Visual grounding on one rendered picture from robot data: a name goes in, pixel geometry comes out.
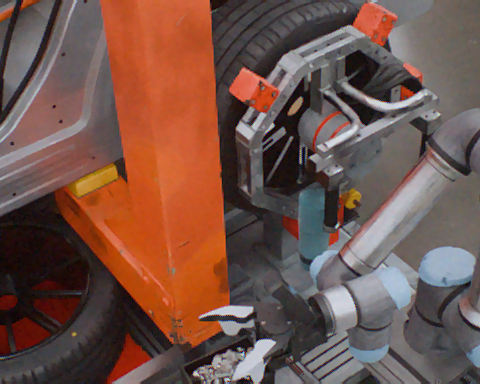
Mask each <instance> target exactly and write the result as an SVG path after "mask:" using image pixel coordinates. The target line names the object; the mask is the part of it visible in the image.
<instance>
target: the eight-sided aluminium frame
mask: <svg viewBox="0 0 480 384"><path fill-rule="evenodd" d="M370 40H371V37H370V36H366V35H365V34H363V32H361V31H359V30H358V29H356V28H354V27H352V26H351V25H348V26H346V27H341V28H340V29H339V30H338V31H336V32H334V33H332V34H328V35H326V36H324V37H322V38H320V39H318V40H316V41H314V42H312V43H310V44H308V45H303V46H302V47H300V48H298V49H296V50H294V51H292V50H291V51H290V52H289V53H288V54H286V55H284V56H283V57H282V58H281V59H280V60H279V61H278V63H277V67H276V68H275V69H274V71H273V72H272V74H271V75H270V77H269V78H268V80H267V81H268V82H269V83H271V84H272V85H274V86H275V87H276V88H278V90H279V91H280V93H279V95H278V97H277V98H276V100H275V101H274V103H273V104H272V106H271V107H270V108H269V109H268V111H267V112H266V114H265V113H262V112H260V111H258V110H256V109H254V108H252V107H249V109H248V110H247V112H246V114H245V115H244V117H243V118H242V119H240V120H239V125H238V126H237V128H236V135H235V138H236V141H237V160H238V179H239V184H238V186H239V194H240V195H241V196H243V197H244V198H246V199H247V200H248V201H249V202H250V203H252V205H255V206H256V207H258V208H259V207H261V208H264V209H266V210H268V211H274V212H277V213H279V214H282V215H284V216H287V217H290V218H291V219H295V220H298V216H299V196H300V194H301V193H302V192H303V191H304V190H305V189H308V188H312V187H318V188H322V189H324V190H325V187H323V186H322V185H321V184H319V183H318V182H315V183H313V184H311V185H308V186H306V187H305V188H303V189H302V190H300V191H298V192H296V193H294V194H293V195H292V196H289V197H288V196H285V195H282V194H280V193H278V192H275V191H273V190H270V189H268V188H266V187H263V150H262V140H263V137H264V135H265V134H266V132H267V130H268V129H269V127H270V126H271V124H272V123H273V121H274V120H275V119H276V118H277V116H278V115H279V112H280V110H281V108H282V107H283V106H284V105H285V103H286V102H287V100H288V99H289V97H290V96H291V94H292V92H293V91H294V89H295V88H296V86H297V85H298V83H299V82H300V81H301V80H302V78H303V77H304V76H305V75H306V74H308V73H310V72H312V71H315V70H318V69H320V67H322V66H324V65H326V64H329V63H331V62H333V61H335V60H337V58H341V57H343V56H344V57H345V56H347V55H349V54H351V53H353V52H354V51H356V50H358V49H359V50H361V51H362V52H363V53H364V54H365V55H367V56H368V57H370V58H371V59H373V60H376V62H377V63H378V67H379V66H380V65H381V64H382V63H384V62H385V61H395V62H397V63H398V64H399V65H402V66H403V62H401V61H400V59H399V58H398V57H396V56H395V55H393V54H391V53H390V52H388V51H387V49H384V48H383V47H381V46H380V45H378V44H376V43H375V42H372V41H370ZM400 88H401V85H398V86H396V87H394V88H392V89H390V90H388V91H385V92H382V93H379V94H377V96H378V100H379V101H382V102H386V103H395V102H400V97H401V90H400ZM390 114H391V113H385V112H381V111H378V110H375V114H374V117H373V119H372V120H371V121H370V122H369V124H368V125H370V124H372V123H374V122H376V121H379V120H380V119H382V118H384V117H386V116H388V115H390ZM368 125H367V126H368ZM393 132H394V130H393V131H392V132H390V133H389V134H385V135H383V136H382V137H380V138H379V139H380V140H381V142H382V146H383V145H384V144H385V143H386V141H387V140H388V138H389V137H390V134H393ZM343 175H344V176H343V184H340V194H339V196H341V195H343V193H345V192H349V191H350V190H351V189H352V188H354V187H355V185H356V184H358V183H359V182H360V181H361V178H362V177H361V178H359V179H352V178H350V177H349V176H347V175H346V174H345V173H344V174H343Z"/></svg>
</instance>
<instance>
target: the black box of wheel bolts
mask: <svg viewBox="0 0 480 384"><path fill-rule="evenodd" d="M254 346H255V343H254V341H253V340H252V338H251V337H250V335H249V334H247V335H245V336H243V337H241V338H239V339H237V340H233V341H231V342H229V343H228V344H225V345H223V346H221V347H219V348H217V349H216V350H211V351H209V352H207V353H205V354H204V355H202V356H199V357H197V358H195V359H192V360H190V361H188V362H185V363H183V364H181V365H180V366H179V368H180V370H181V378H182V384H275V375H276V371H274V370H273V368H272V366H271V365H270V364H269V362H268V361H267V363H266V364H265V367H264V376H263V379H262V380H261V381H260V382H259V383H254V382H253V380H252V377H251V375H250V374H249V375H247V376H245V377H243V378H240V379H238V380H232V379H231V377H232V375H233V372H234V370H235V369H236V367H237V365H238V364H240V362H242V361H243V360H245V358H246V356H247V355H248V354H250V353H252V351H253V350H254Z"/></svg>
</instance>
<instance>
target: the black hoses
mask: <svg viewBox="0 0 480 384"><path fill-rule="evenodd" d="M392 77H393V78H392ZM398 85H402V86H404V87H405V88H407V89H408V90H410V91H411V92H412V93H413V94H417V93H418V92H420V91H422V90H423V89H425V88H426V89H427V87H426V86H423V85H422V83H421V82H420V80H419V79H418V78H417V77H416V76H414V75H411V74H410V73H409V71H408V70H407V69H406V68H404V67H403V66H402V65H399V64H398V63H397V62H395V61H385V62H384V63H382V64H381V65H380V66H379V67H378V69H377V71H376V72H375V73H374V74H373V76H372V77H371V79H370V80H369V82H368V84H366V86H365V87H364V86H362V87H360V88H358V90H359V91H361V92H363V93H365V94H366V95H367V96H371V97H373V98H375V99H378V96H377V94H379V93H382V92H385V91H388V90H390V89H392V88H394V87H396V86H398Z"/></svg>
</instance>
